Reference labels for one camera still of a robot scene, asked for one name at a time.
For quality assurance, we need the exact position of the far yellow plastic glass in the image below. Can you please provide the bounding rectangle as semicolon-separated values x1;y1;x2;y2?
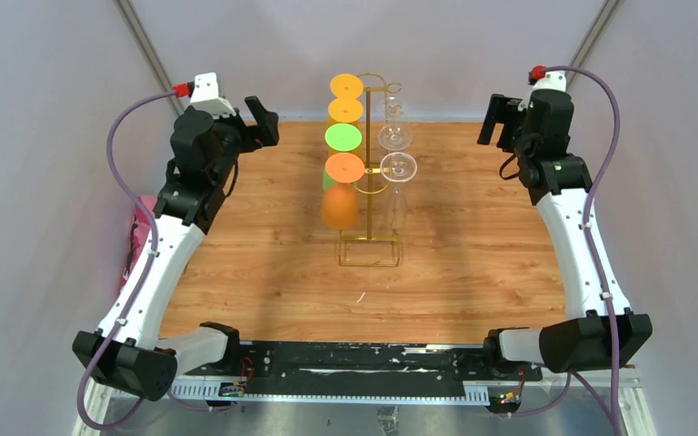
329;74;365;99

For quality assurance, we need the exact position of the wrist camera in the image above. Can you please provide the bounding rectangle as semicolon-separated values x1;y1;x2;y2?
528;65;567;93
190;73;237;119

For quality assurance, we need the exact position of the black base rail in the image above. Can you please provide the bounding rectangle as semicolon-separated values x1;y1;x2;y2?
171;341;543;406

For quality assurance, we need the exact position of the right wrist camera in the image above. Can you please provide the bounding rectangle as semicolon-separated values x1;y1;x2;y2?
528;65;567;93

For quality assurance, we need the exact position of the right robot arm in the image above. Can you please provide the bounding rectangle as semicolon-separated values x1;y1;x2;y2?
477;90;653;380

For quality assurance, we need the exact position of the yellow plastic glass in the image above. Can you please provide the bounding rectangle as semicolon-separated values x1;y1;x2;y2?
327;97;364;126
329;74;365;99

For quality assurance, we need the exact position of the green plastic glass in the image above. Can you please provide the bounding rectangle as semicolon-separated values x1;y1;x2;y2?
324;123;363;159

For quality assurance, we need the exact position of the orange plastic glass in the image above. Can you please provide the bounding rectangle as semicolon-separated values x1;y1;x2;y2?
321;153;365;231

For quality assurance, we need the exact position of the pink object beside table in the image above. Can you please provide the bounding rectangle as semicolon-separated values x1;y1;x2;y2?
117;205;151;293

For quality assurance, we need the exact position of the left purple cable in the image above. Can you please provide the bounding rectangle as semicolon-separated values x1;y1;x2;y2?
75;84;194;431

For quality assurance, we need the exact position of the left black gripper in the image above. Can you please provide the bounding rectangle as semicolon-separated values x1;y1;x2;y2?
204;96;277;185

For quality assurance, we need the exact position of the gold wine glass rack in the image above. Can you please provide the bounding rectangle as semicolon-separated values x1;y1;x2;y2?
337;72;403;268

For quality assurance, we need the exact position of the clear wine glass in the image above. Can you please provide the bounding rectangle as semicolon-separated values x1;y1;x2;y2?
378;95;413;153
380;152;417;232

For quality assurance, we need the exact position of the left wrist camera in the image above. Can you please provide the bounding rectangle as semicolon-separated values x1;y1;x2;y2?
190;73;237;119

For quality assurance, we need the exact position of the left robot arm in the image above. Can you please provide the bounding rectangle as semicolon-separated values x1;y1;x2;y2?
72;95;279;401

